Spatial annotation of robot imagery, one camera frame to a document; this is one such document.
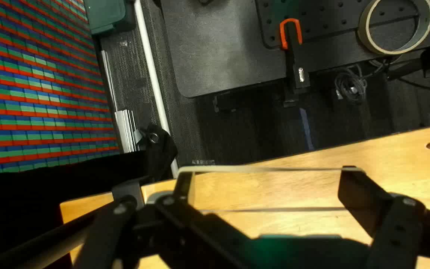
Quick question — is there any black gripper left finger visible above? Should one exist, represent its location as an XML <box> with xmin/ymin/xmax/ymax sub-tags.
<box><xmin>72</xmin><ymin>170</ymin><xmax>257</xmax><ymax>269</ymax></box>

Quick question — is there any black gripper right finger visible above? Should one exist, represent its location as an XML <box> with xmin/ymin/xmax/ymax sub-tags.
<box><xmin>338</xmin><ymin>164</ymin><xmax>430</xmax><ymax>269</ymax></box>

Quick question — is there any white ribbed plastic piece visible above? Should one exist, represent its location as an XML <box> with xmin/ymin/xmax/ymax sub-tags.
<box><xmin>114</xmin><ymin>108</ymin><xmax>144</xmax><ymax>153</ymax></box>

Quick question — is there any white long trim strip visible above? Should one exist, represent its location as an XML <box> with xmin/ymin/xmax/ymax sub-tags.
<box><xmin>133</xmin><ymin>0</ymin><xmax>181</xmax><ymax>176</ymax></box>

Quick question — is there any grey tape roll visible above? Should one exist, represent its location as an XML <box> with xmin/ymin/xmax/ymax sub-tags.
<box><xmin>357</xmin><ymin>0</ymin><xmax>430</xmax><ymax>56</ymax></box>

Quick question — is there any dark grey flat panel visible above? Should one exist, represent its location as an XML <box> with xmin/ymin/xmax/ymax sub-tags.
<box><xmin>159</xmin><ymin>0</ymin><xmax>307</xmax><ymax>99</ymax></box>

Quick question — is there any orange and black bar clamp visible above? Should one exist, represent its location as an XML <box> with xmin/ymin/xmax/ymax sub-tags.
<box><xmin>278</xmin><ymin>16</ymin><xmax>313</xmax><ymax>93</ymax></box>

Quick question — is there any red green blue striped mat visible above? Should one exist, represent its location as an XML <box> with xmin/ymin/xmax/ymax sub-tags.
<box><xmin>0</xmin><ymin>0</ymin><xmax>123</xmax><ymax>176</ymax></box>

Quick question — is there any black perforated pegboard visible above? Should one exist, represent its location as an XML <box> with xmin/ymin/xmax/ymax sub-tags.
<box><xmin>254</xmin><ymin>0</ymin><xmax>430</xmax><ymax>50</ymax></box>

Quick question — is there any dark green plastic bin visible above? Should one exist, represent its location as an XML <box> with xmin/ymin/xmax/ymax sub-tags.
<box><xmin>84</xmin><ymin>0</ymin><xmax>129</xmax><ymax>35</ymax></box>

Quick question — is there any black mount bracket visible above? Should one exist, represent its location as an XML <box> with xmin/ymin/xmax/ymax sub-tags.
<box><xmin>139</xmin><ymin>123</ymin><xmax>180</xmax><ymax>182</ymax></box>

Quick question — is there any blue strap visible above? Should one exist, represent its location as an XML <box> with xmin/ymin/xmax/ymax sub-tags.
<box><xmin>298</xmin><ymin>105</ymin><xmax>317</xmax><ymax>152</ymax></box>

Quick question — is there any black cart cable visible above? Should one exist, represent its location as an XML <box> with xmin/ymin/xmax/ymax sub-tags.
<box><xmin>366</xmin><ymin>46</ymin><xmax>430</xmax><ymax>95</ymax></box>

